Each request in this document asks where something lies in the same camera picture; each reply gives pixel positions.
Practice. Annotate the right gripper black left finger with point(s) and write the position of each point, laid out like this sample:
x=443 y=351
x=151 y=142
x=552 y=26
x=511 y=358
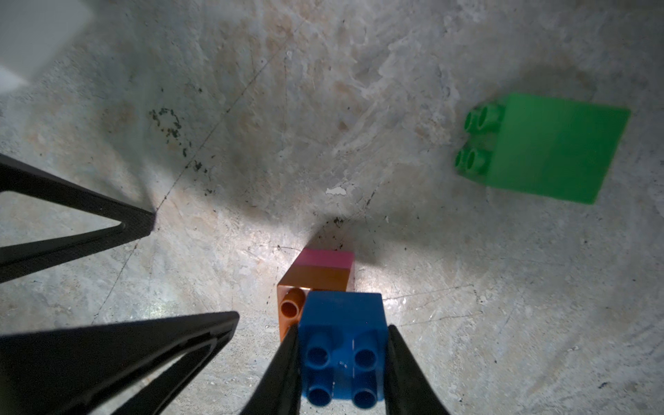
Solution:
x=280 y=389

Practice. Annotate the orange lego brick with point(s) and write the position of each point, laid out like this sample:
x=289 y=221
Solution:
x=297 y=284

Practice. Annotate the magenta lego brick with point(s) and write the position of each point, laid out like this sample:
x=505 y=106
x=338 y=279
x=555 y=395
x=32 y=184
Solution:
x=330 y=259

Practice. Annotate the green lego brick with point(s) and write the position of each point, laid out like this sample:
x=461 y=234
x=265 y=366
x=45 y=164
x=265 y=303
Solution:
x=542 y=146

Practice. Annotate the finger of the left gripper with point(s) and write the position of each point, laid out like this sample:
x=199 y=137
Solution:
x=74 y=371
x=21 y=260

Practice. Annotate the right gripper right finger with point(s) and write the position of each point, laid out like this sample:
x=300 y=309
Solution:
x=406 y=390

